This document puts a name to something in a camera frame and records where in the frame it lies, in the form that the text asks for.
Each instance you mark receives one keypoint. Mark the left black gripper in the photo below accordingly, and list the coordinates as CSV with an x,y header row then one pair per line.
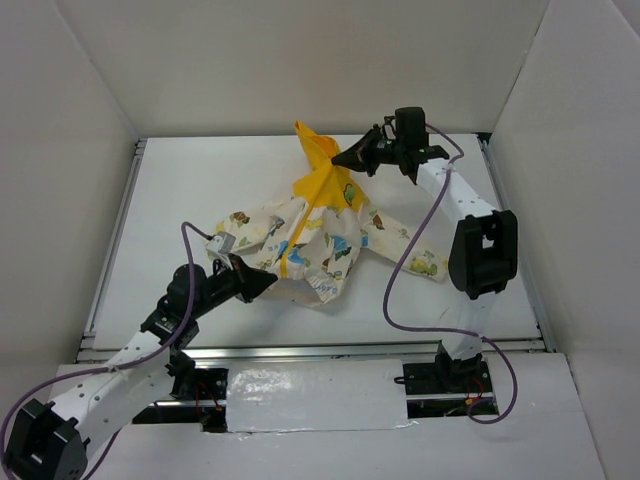
x,y
241,281

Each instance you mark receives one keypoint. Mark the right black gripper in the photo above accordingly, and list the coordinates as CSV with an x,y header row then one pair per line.
x,y
370,151

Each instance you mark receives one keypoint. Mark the yellow hooded dinosaur print jacket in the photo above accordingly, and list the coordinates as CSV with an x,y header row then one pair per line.
x,y
312,239

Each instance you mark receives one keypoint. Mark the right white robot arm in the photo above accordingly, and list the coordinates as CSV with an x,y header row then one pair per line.
x,y
484,251

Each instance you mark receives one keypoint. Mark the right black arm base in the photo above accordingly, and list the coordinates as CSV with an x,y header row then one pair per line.
x,y
446,376

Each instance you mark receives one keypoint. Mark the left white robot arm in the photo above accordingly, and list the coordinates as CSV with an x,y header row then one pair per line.
x,y
55,440

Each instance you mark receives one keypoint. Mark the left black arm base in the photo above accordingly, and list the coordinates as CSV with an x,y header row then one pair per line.
x,y
205,389

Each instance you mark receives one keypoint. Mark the white taped cover plate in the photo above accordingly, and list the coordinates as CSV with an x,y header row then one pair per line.
x,y
336,395

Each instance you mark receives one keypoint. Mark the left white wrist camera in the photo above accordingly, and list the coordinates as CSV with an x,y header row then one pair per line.
x,y
220,246

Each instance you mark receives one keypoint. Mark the aluminium front rail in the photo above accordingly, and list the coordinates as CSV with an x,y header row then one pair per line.
x,y
89,355

